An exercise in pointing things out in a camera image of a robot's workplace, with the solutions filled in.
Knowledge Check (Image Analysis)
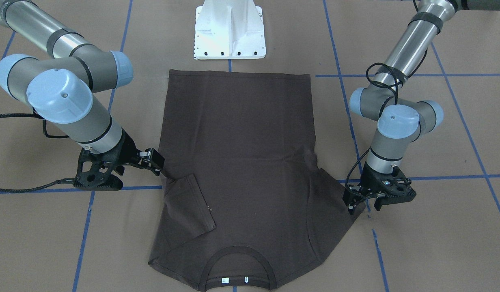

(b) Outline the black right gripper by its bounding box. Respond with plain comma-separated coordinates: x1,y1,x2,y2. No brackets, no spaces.
73,130,165,191

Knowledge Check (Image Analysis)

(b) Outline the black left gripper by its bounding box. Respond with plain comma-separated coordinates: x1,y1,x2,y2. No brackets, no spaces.
343,164,416,215

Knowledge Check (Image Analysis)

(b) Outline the dark brown t-shirt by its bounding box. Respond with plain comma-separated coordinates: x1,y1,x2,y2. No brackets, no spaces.
149,69,362,292

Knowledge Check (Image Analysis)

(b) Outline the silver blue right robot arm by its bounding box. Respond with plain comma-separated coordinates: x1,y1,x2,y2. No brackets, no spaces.
0,0,165,193

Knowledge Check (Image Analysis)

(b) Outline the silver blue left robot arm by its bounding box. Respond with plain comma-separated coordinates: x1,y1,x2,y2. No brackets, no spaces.
343,0,500,215

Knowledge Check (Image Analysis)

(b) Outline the blue tape line lengthwise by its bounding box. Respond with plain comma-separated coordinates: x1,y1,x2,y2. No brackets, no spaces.
323,0,390,292

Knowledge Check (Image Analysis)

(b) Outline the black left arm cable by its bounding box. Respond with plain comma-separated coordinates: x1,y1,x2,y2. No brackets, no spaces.
345,63,417,191

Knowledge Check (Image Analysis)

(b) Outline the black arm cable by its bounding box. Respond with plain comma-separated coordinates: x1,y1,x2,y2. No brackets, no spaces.
345,63,417,191
0,109,86,193

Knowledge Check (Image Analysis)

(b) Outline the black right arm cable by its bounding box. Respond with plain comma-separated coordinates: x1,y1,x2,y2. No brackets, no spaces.
0,109,86,193

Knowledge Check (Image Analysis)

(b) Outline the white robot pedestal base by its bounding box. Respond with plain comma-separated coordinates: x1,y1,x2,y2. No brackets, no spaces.
193,0,267,60

